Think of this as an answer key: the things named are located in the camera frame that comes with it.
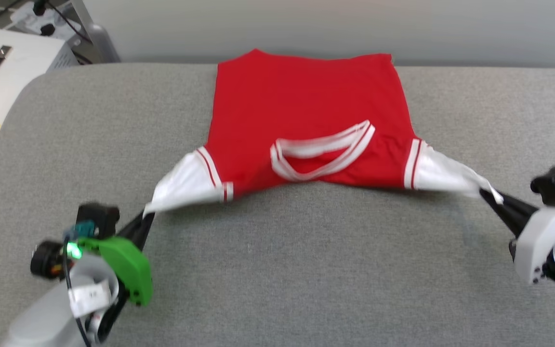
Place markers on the red and white jersey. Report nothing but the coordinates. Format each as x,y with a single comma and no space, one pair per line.
306,106

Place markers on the white equipment box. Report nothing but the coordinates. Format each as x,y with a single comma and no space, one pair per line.
22,62

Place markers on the white partition panel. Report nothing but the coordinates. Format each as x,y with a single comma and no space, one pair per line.
306,24

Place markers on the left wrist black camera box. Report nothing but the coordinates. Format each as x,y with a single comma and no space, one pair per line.
101,217

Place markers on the white power strip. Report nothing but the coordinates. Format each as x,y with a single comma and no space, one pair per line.
24,19

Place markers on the black power plug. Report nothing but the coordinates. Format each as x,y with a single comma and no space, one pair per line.
40,6
47,30

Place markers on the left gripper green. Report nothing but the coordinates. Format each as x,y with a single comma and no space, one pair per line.
123,260

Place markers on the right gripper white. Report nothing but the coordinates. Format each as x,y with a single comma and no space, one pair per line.
535,241

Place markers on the grey metal partition foot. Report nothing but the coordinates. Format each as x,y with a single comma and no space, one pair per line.
101,46

